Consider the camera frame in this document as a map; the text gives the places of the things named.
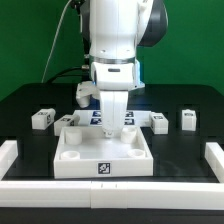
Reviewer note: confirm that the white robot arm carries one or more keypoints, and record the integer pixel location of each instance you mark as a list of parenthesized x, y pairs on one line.
[(115, 29)]

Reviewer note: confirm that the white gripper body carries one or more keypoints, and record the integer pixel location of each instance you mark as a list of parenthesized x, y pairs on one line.
[(114, 81)]

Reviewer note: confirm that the white base tag plate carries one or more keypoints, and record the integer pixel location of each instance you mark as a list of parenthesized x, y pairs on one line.
[(93, 118)]

